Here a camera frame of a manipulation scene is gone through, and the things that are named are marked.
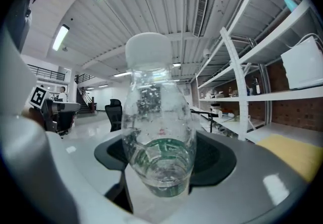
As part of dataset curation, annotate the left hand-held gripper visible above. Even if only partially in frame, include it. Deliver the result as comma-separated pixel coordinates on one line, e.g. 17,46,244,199
28,86,66,135

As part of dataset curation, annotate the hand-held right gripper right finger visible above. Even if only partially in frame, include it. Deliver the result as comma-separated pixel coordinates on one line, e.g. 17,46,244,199
188,130,311,217

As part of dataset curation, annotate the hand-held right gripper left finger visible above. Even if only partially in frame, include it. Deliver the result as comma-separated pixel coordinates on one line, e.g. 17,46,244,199
46,129,133,215

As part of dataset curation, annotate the clear plastic trash bottle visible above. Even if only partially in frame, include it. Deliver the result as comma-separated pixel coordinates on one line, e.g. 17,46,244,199
121,32,197,198

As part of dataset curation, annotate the yellow padded envelope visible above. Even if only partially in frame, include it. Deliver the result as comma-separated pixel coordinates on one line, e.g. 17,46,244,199
256,133,323,184

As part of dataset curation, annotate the black staircase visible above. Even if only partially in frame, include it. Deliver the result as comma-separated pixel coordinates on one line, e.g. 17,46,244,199
76,73,98,115

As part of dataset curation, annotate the black office chair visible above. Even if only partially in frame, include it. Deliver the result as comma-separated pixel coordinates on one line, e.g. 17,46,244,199
104,98,124,132

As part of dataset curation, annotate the white metal shelf rack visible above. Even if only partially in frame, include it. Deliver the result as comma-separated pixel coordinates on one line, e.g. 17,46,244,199
194,0,323,148

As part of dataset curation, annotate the white box appliance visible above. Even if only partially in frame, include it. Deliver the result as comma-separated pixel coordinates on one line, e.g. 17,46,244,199
280,34,323,90

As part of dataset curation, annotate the ceiling air vent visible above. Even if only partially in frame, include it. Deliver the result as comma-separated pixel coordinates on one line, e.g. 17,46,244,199
193,0,210,37

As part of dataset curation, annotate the teal roll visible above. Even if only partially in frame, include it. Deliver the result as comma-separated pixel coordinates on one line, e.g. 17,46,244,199
279,0,300,12

